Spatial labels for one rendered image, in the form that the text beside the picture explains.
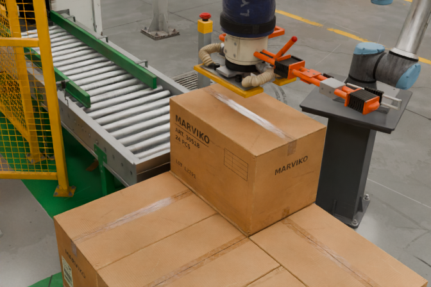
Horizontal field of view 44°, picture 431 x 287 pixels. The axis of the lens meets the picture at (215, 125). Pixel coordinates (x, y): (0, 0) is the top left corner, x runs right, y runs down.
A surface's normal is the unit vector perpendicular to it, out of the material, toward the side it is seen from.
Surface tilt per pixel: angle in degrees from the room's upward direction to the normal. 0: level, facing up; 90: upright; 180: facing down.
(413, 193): 0
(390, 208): 0
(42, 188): 0
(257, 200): 90
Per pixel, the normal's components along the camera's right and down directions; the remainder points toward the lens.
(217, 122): 0.03, -0.87
